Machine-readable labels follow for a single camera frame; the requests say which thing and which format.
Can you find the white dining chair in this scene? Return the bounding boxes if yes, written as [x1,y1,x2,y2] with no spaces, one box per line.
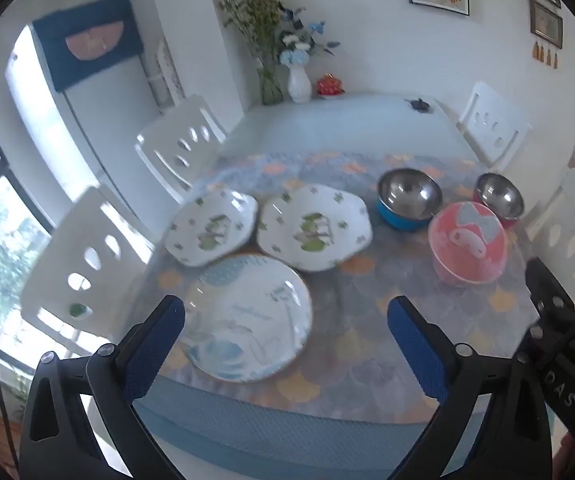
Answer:
[20,185,155,341]
[527,167,575,311]
[134,94,228,203]
[457,81,533,173]

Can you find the white ceramic vase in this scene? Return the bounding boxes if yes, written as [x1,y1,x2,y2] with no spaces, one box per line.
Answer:
[287,64,313,104]

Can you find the round gold-rimmed plate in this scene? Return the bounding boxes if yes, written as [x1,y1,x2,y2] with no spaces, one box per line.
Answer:
[183,255,313,383]

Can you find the dried green bouquet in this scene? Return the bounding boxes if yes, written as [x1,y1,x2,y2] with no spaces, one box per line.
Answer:
[214,0,283,76]

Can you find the white carved shelf rack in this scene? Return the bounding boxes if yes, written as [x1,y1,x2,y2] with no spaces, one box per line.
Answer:
[154,40,185,108]

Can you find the scallop patterned table mat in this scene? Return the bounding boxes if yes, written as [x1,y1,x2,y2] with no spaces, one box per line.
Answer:
[160,152,541,411]

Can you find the red steel bowl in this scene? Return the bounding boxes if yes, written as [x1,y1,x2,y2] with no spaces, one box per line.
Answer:
[473,172,525,228]

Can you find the pink plastic bowl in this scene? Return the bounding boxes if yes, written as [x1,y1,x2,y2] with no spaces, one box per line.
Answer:
[427,201,509,288]

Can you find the white refrigerator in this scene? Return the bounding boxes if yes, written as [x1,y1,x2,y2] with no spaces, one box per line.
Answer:
[4,25,168,181]

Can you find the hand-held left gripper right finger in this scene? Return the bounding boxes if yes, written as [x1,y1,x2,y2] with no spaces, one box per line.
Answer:
[386,296,554,480]

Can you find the red lidded teacup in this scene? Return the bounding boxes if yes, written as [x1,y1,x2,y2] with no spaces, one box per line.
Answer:
[316,74,345,97]

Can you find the glass vase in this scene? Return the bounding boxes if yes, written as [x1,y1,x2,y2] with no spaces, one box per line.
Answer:
[257,62,285,107]

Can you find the person's right hand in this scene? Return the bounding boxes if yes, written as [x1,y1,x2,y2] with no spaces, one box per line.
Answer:
[555,435,575,480]

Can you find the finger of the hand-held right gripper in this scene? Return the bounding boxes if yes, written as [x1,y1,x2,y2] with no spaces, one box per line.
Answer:
[526,258,575,334]

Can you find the hanging orange tassel ornament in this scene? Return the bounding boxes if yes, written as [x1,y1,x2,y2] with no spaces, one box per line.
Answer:
[532,42,561,68]

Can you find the blue and white flowers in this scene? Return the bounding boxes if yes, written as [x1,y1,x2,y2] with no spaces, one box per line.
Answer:
[272,5,341,68]

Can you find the black framed window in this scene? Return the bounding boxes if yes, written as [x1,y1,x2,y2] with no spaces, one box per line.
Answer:
[0,65,93,376]

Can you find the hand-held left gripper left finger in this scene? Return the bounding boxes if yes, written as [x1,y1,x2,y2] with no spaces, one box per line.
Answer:
[18,295,186,480]

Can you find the blue steel bowl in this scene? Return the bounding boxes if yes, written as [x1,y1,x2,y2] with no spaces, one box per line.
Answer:
[376,168,443,232]

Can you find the white floral plate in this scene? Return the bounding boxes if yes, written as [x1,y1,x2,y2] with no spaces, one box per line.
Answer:
[164,188,259,267]
[256,183,373,273]

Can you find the blue refrigerator cover cloth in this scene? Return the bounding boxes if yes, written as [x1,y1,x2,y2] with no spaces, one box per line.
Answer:
[32,0,144,92]

